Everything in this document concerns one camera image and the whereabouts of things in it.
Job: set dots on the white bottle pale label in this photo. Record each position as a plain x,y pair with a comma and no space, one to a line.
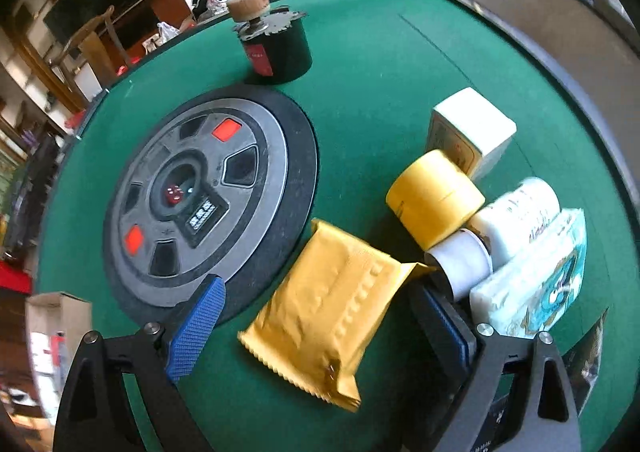
520,217

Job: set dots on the white plastic bag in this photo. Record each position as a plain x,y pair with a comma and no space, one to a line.
162,37

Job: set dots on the black jar with cork stopper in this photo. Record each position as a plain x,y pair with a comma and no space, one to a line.
285,47

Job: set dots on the yellow padded packet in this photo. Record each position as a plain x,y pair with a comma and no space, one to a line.
325,312

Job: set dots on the teal cartoon tissue pack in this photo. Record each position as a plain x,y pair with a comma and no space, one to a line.
540,282

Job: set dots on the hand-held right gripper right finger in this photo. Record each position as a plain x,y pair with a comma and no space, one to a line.
450,332

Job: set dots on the cardboard box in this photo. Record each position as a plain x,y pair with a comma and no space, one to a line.
45,312

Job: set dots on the clear plastic bag black label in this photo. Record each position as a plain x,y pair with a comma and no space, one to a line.
585,362

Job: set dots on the small white box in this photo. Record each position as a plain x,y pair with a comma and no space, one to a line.
475,122

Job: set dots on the yellow tape roll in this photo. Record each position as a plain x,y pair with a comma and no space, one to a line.
435,197

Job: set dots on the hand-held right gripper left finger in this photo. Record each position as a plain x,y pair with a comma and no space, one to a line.
197,332

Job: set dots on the round grey control panel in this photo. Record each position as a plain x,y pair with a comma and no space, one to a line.
260,142

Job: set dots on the wooden armchair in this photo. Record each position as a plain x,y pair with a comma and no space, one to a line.
95,44

